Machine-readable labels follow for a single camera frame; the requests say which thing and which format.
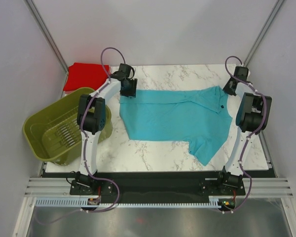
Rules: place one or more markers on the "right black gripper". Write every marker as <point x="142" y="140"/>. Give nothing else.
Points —
<point x="226" y="88"/>

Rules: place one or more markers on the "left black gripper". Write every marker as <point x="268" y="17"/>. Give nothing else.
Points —
<point x="132" y="92"/>

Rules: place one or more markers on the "teal t shirt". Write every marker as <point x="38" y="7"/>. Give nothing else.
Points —
<point x="198" y="117"/>

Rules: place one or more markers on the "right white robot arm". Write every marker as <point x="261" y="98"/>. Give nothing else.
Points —
<point x="251" y="119"/>

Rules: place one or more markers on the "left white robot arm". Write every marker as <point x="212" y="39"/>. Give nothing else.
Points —
<point x="91" y="118"/>

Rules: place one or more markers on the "folded red t shirt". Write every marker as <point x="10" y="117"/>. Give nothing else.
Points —
<point x="85" y="75"/>

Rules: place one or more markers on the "olive green plastic basket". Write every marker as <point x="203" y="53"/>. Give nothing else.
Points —
<point x="53" y="133"/>

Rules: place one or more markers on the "right aluminium frame post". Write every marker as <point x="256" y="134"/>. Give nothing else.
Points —
<point x="263" y="32"/>

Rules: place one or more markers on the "aluminium frame post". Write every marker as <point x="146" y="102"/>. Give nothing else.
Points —
<point x="263" y="32"/>
<point x="46" y="33"/>

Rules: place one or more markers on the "aluminium rail profile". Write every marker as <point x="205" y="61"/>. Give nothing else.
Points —
<point x="47" y="187"/>

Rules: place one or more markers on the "left aluminium frame post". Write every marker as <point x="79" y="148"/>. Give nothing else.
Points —
<point x="46" y="33"/>

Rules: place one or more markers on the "white slotted cable duct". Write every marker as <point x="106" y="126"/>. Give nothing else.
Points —
<point x="84" y="202"/>

